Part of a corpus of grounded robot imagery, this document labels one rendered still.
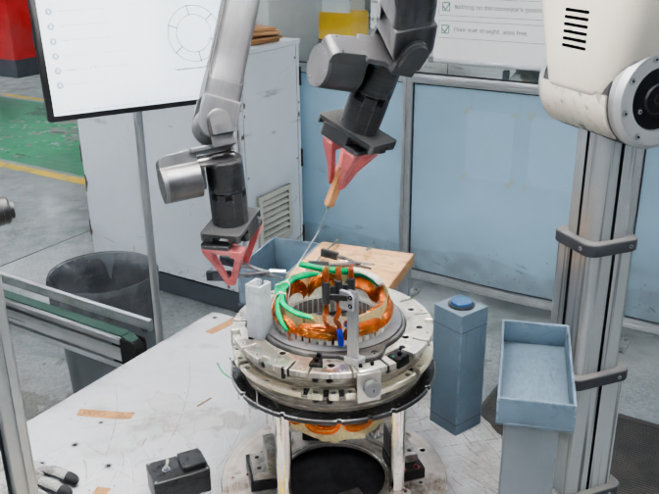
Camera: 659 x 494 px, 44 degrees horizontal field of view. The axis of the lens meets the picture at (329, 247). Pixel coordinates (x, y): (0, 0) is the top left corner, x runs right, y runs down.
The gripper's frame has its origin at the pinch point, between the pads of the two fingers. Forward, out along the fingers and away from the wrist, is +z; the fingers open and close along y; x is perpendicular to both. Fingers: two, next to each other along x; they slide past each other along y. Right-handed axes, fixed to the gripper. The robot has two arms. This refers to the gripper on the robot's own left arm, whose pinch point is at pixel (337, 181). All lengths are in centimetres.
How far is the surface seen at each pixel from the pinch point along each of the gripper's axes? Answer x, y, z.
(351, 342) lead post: -7.7, 15.7, 16.2
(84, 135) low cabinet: 150, -225, 135
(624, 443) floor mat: 164, 50, 109
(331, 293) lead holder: -9.4, 10.7, 10.2
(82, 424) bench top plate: -10, -29, 71
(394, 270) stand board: 31.3, 1.0, 25.6
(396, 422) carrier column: 1.6, 24.0, 30.3
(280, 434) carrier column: -10.9, 12.4, 36.1
